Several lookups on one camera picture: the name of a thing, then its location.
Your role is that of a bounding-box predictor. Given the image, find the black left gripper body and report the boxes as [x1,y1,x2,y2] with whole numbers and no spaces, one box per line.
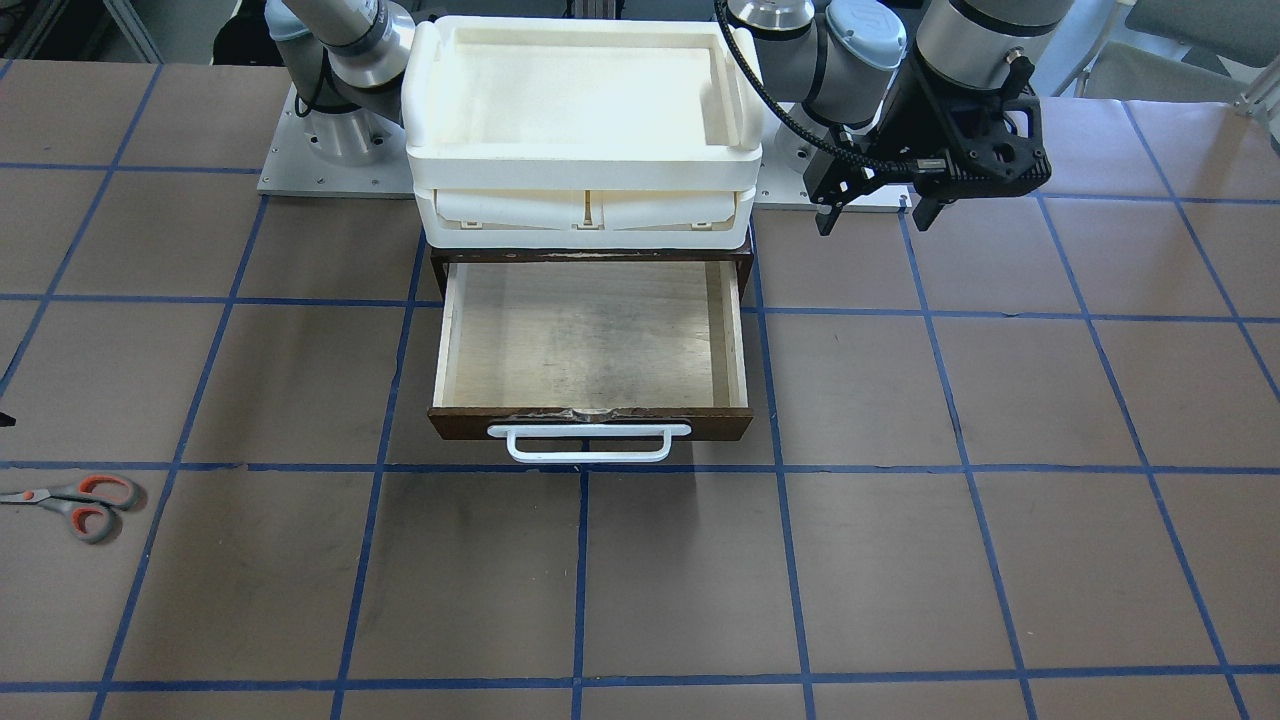
[804,58,1052,204]

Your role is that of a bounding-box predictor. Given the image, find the light wood drawer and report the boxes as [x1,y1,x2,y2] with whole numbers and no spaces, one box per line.
[428,259,753,441]

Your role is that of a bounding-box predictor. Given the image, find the orange grey scissors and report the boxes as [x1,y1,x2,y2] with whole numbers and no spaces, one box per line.
[1,473,145,544]

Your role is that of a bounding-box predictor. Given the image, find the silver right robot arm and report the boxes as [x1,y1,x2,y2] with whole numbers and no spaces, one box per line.
[265,1,416,167]

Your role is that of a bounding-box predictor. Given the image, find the dark brown drawer cabinet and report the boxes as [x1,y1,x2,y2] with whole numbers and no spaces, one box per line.
[428,223,755,293]

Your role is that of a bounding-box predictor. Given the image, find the white plastic storage bin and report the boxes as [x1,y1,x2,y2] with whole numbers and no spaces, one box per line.
[402,15,764,251]

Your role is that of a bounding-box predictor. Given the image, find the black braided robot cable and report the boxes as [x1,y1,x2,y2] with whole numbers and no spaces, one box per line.
[712,0,922,183]

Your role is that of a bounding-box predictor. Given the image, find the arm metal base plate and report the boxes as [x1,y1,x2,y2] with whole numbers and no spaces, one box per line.
[750,120,913,215]
[257,87,413,199]

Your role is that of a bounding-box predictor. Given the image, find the white drawer handle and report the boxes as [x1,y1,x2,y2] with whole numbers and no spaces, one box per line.
[486,421,692,465]

